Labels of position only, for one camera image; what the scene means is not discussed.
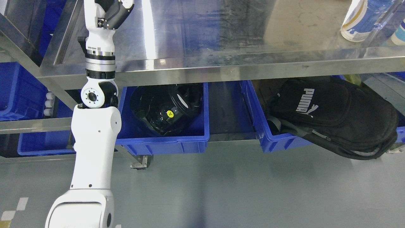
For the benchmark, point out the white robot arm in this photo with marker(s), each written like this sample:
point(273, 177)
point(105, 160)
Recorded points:
point(96, 122)

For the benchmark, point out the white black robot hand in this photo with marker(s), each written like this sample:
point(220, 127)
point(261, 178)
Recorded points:
point(102, 18)

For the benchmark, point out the black helmet with yellow sticker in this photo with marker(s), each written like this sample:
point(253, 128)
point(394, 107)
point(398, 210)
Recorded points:
point(167, 110)

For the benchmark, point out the blue bin lower left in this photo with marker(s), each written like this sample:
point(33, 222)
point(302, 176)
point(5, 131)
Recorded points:
point(44, 143)

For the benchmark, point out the blue bin with black helmet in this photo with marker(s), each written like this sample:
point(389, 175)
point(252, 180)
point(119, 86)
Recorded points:
point(136, 138)

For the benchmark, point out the white blue bottle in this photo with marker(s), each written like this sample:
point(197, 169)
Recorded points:
point(364, 18)

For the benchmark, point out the blue bin far left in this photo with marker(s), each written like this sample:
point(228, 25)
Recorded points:
point(22, 96)

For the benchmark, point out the stainless steel table cart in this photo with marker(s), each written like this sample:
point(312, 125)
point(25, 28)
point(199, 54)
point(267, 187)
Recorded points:
point(168, 42)

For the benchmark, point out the white teal bottle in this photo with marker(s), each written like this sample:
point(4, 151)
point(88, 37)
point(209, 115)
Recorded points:
point(398, 37)

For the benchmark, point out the black Puma backpack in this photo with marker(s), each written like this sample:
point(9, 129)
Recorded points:
point(349, 120)

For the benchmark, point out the blue bin under backpack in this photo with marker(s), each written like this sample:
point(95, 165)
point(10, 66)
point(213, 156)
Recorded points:
point(268, 142)

